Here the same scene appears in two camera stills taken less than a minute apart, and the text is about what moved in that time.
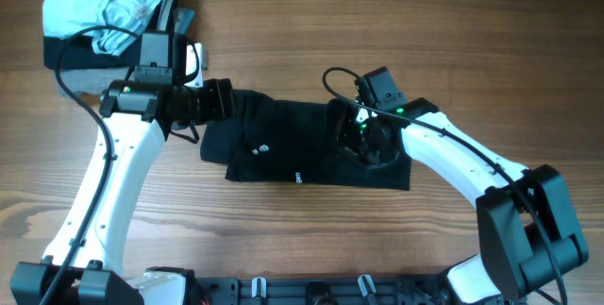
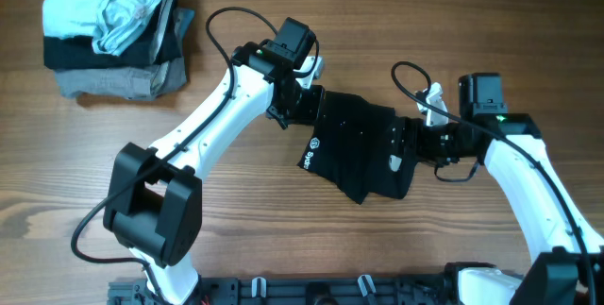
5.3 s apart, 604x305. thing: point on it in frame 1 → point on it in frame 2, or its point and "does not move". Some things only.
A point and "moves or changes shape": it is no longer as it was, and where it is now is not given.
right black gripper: (346, 142) → (414, 144)
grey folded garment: (92, 82) does not move
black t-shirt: (291, 142) moves or changes shape
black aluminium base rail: (322, 291) does not move
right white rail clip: (366, 284) does not move
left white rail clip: (259, 287) does not move
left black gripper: (221, 101) → (310, 112)
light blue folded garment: (86, 0) does not move
